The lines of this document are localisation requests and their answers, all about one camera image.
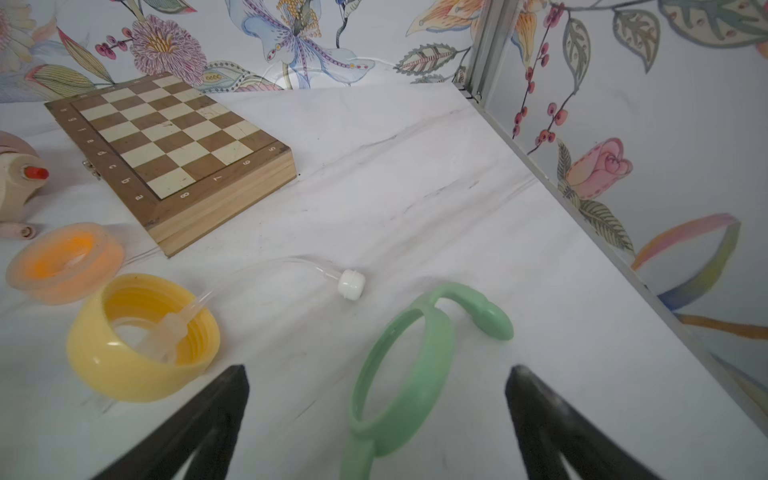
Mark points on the wooden folding chess board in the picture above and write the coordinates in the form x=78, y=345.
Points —
x=182, y=163

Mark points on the clear straw with white weight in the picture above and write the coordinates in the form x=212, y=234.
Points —
x=349, y=283

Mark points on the pink toy block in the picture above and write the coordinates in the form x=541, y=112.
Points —
x=23, y=174

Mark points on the yellow bottle collar with nipple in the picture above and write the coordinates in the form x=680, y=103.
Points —
x=107, y=344

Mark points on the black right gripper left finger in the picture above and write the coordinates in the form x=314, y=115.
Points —
x=201, y=436

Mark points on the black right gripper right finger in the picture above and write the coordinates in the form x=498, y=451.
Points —
x=552, y=435

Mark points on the orange translucent bottle cap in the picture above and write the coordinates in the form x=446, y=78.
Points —
x=66, y=264

